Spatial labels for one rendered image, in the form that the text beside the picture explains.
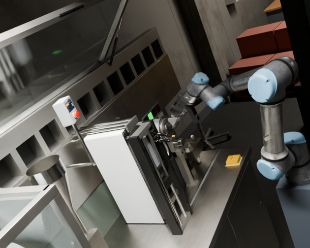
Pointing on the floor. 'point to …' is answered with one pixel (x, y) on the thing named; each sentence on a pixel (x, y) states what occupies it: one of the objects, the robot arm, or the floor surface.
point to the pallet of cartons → (262, 50)
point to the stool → (208, 130)
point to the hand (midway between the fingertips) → (174, 126)
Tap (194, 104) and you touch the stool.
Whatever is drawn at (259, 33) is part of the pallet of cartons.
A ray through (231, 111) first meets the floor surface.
